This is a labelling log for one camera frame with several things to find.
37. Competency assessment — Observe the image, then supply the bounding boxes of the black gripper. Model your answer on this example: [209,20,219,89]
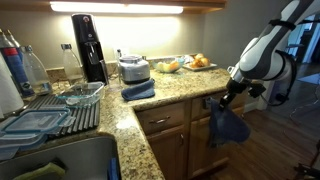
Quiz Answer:
[218,78,251,110]

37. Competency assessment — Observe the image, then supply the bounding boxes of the blue tea towel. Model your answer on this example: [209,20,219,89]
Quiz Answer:
[207,98,252,148]

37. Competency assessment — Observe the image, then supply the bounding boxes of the black towel hook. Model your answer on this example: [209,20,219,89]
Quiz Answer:
[201,96,212,110]

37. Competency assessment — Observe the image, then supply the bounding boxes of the folded blue towel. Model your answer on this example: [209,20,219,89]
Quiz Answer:
[120,78,157,102]

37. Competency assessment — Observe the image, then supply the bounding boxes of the wide wooden drawer front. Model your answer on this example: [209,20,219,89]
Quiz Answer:
[190,91,246,122]

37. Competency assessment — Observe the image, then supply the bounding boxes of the white rectangular plate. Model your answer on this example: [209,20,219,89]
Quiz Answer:
[182,61,218,73]

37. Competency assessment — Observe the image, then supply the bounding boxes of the black shoe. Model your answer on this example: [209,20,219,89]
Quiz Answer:
[274,93,291,104]

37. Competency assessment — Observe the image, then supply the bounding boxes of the narrow wooden drawer front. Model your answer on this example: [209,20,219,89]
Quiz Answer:
[135,100,187,136]

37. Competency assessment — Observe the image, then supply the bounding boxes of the wide wooden cabinet door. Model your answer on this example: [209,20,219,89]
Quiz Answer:
[187,106,246,179]

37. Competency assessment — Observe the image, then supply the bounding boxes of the orange fruit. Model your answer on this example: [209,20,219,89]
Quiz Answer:
[168,60,181,72]

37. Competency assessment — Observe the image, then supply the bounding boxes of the yellow fruit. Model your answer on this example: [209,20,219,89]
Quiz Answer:
[155,61,170,73]

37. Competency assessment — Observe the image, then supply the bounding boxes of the glass fruit bowl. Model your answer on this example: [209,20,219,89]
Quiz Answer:
[151,57,186,74]

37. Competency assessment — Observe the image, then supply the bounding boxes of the narrow wooden cabinet door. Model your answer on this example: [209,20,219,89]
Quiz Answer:
[146,124,187,180]

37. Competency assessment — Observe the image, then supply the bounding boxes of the light blue rug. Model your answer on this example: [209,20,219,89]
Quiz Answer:
[298,73,320,86]

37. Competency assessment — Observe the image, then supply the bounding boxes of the silver food processor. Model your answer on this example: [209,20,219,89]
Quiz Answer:
[117,54,152,85]

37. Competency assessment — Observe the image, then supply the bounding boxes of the black tripod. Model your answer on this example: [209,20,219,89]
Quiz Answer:
[293,139,320,180]

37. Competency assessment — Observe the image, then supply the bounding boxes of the blue dish cloth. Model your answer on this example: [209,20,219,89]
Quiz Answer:
[106,157,120,180]

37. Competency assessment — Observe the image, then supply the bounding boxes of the grey ribbed drying mat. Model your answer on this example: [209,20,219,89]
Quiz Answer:
[24,93,102,136]

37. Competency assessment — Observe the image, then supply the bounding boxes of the glass baking dish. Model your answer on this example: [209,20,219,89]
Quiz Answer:
[54,81,106,108]

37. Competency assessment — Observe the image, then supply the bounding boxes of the under-cabinet light strip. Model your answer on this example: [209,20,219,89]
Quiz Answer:
[49,0,185,15]

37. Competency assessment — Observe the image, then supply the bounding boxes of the black soda maker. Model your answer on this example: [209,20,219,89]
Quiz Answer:
[70,13,110,86]

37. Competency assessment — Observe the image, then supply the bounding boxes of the clear plastic bottle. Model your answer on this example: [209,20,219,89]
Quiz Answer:
[20,44,54,97]
[60,43,86,86]

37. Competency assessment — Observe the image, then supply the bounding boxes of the stainless steel sink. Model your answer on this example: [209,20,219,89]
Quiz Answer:
[0,134,122,180]

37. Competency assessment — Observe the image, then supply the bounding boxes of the plastic container blue lid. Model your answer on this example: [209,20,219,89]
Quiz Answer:
[0,131,51,162]
[0,105,77,136]

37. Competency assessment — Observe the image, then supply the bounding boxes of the yellow green sponge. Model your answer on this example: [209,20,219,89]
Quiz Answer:
[11,161,67,180]

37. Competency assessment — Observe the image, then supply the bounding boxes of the bottle with blue label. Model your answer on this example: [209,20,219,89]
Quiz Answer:
[0,29,36,99]

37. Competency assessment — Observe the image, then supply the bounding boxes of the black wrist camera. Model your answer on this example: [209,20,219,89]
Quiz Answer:
[248,82,268,99]

